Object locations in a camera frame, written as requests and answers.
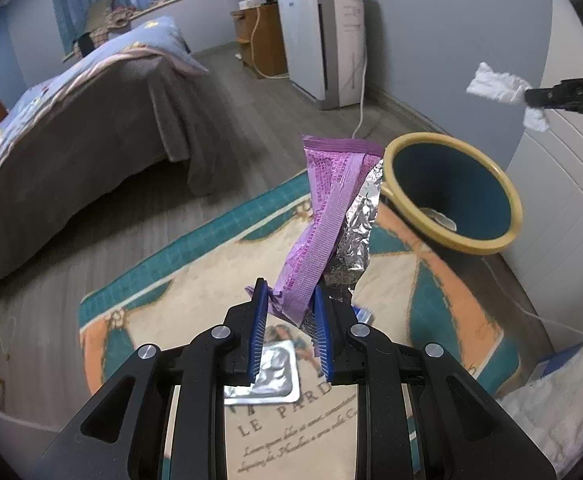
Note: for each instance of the crumpled white paper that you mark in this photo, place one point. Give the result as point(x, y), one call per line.
point(439, 219)

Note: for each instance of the patterned teal and orange rug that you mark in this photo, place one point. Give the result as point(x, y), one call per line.
point(211, 270)

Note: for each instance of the white tissue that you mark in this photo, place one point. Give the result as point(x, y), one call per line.
point(496, 85)

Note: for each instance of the teal bin with yellow rim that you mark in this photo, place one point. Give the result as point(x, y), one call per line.
point(451, 185)

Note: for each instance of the blue box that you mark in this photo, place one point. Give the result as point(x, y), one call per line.
point(559, 360)

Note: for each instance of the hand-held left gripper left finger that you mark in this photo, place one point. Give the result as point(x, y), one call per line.
point(257, 332)

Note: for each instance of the silver blister pack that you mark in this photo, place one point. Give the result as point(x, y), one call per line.
point(276, 367)

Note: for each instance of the light blue printed blanket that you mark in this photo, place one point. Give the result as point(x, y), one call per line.
point(71, 75)

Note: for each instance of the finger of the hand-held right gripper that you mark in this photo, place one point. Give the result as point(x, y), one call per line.
point(571, 97)

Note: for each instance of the purple foil-lined wrapper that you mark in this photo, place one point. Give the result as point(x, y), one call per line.
point(321, 210)

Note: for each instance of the plaid cloth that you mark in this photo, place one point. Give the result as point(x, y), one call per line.
point(114, 20)

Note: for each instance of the blue curtain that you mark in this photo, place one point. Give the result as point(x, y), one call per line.
point(71, 0)

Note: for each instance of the bed with grey cover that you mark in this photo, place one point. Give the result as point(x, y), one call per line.
point(96, 130)

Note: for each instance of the blue and white small wrapper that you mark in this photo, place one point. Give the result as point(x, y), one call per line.
point(364, 314)

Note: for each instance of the white fluffy cloth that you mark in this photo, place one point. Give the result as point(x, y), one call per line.
point(571, 410)

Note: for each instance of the white air purifier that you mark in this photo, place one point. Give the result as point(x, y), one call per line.
point(311, 40)

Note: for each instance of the wooden cabinet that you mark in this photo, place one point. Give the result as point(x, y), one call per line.
point(266, 40)

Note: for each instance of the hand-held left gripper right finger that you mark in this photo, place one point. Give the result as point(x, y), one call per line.
point(322, 335)

